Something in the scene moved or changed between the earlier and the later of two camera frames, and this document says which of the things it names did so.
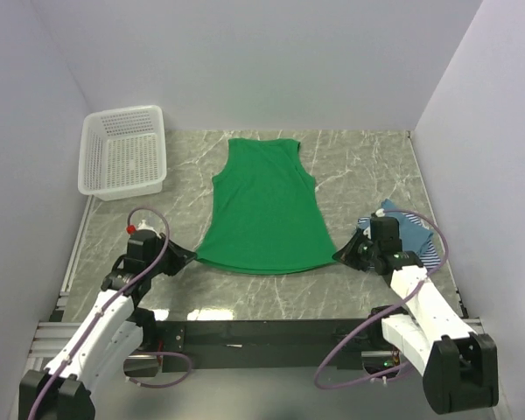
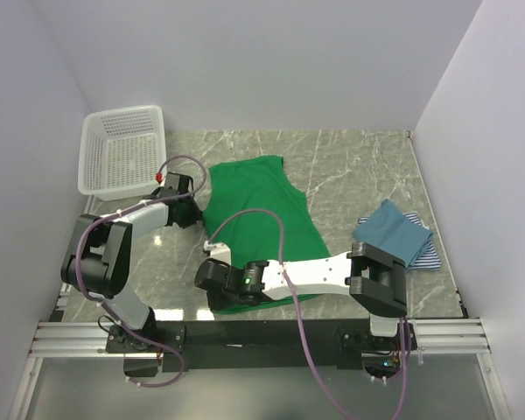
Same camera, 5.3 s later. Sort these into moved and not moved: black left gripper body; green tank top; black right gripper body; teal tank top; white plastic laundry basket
Moved: black right gripper body; green tank top; black left gripper body
Not moved: white plastic laundry basket; teal tank top
